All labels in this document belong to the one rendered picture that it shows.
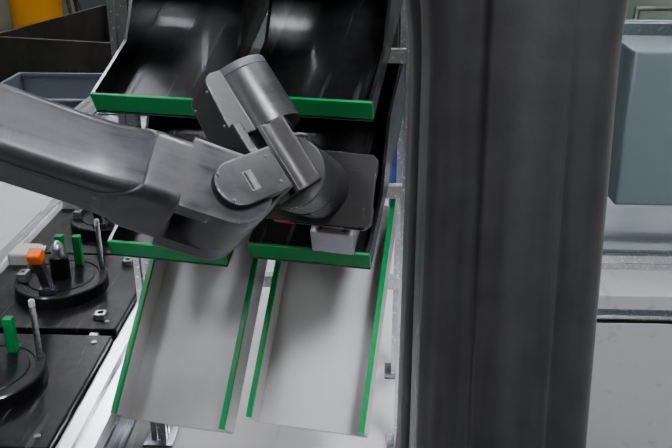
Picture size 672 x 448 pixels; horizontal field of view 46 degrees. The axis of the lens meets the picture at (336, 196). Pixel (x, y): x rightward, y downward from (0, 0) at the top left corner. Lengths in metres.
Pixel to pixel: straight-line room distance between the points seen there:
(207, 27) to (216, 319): 0.34
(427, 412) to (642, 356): 1.42
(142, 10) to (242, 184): 0.40
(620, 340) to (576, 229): 1.40
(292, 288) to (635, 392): 0.88
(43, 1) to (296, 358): 6.70
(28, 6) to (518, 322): 7.35
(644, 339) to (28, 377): 1.08
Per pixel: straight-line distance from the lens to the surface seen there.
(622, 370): 1.64
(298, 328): 0.96
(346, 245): 0.80
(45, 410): 1.05
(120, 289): 1.30
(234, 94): 0.62
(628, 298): 1.56
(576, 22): 0.20
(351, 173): 0.70
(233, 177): 0.56
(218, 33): 0.90
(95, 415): 1.05
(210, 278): 0.99
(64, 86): 3.40
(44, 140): 0.55
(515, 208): 0.20
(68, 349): 1.16
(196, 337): 0.97
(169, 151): 0.56
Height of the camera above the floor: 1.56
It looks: 22 degrees down
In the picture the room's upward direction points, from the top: straight up
